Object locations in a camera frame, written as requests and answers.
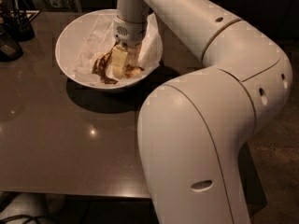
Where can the white object under table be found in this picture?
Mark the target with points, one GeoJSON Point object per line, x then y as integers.
{"type": "Point", "coordinates": [30, 208]}

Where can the white paper napkin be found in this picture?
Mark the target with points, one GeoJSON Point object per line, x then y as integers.
{"type": "Point", "coordinates": [100, 40]}

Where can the black wire mesh basket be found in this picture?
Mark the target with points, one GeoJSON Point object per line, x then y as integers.
{"type": "Point", "coordinates": [16, 22]}

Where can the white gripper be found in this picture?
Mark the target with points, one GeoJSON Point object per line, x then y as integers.
{"type": "Point", "coordinates": [130, 32]}

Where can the white ceramic bowl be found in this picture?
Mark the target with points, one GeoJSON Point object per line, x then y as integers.
{"type": "Point", "coordinates": [71, 40]}

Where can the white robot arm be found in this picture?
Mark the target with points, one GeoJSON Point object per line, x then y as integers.
{"type": "Point", "coordinates": [191, 128]}

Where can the dark container at left edge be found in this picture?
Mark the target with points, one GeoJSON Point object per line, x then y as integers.
{"type": "Point", "coordinates": [10, 49]}

